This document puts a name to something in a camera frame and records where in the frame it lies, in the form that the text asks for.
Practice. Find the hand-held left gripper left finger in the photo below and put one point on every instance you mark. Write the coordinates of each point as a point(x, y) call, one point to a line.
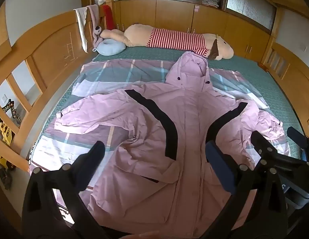
point(94, 163)

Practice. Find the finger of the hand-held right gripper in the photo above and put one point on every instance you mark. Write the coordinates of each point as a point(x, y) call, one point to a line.
point(297, 135)
point(264, 144)

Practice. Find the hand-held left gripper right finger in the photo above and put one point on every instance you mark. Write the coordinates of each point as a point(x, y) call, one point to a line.
point(219, 164)

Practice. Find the pink hooded jacket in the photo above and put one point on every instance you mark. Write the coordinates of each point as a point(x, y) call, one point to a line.
point(149, 119)

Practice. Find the wooden slatted side panel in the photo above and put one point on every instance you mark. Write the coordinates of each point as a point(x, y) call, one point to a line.
point(49, 47)
point(294, 67)

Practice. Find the plaid bed sheet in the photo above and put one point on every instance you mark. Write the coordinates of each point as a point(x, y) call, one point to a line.
point(112, 72)

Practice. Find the yellow toy excavator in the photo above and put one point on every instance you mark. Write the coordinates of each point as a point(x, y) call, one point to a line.
point(6, 132)

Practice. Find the long plush toy striped shirt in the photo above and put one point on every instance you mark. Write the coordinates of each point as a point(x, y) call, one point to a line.
point(137, 36)

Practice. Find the white hung cloth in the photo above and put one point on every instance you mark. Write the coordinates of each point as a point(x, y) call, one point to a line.
point(80, 22)

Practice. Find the red hung cloth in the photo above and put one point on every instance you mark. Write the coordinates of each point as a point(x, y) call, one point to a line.
point(109, 17)

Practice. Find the pink hung cloth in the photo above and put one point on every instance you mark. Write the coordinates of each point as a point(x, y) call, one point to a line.
point(93, 15)

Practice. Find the white wall socket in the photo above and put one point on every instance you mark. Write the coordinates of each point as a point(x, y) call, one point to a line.
point(4, 98)

